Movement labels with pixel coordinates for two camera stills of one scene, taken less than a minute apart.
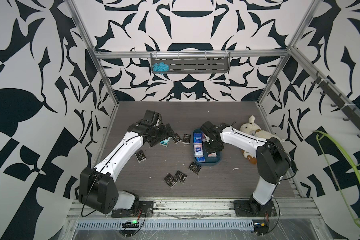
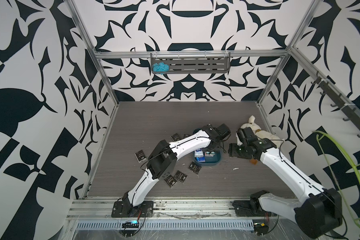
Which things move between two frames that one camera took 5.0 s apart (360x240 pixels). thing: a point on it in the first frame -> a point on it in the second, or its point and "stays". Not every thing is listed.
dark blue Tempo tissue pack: (201, 159) stays
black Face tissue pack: (176, 138) stays
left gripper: (163, 134) -> (216, 147)
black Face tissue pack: (195, 167) stays
